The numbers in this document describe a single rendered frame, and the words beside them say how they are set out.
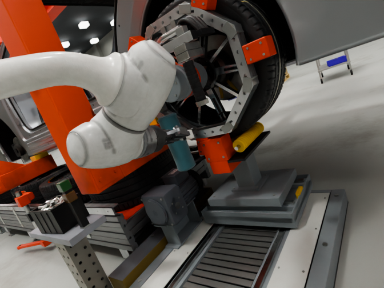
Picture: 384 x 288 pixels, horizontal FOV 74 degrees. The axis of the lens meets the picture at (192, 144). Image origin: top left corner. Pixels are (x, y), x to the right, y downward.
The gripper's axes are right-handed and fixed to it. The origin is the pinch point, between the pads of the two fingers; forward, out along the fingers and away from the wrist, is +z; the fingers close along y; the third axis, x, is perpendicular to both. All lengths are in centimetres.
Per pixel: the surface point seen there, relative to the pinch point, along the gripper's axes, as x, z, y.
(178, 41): 28.9, -0.4, 9.8
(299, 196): -40, 53, 14
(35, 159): 61, 76, -234
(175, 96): 17.0, 10.3, -4.6
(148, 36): 50, 18, -11
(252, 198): -34, 45, -5
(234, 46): 25.0, 18.3, 21.5
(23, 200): 14, 26, -174
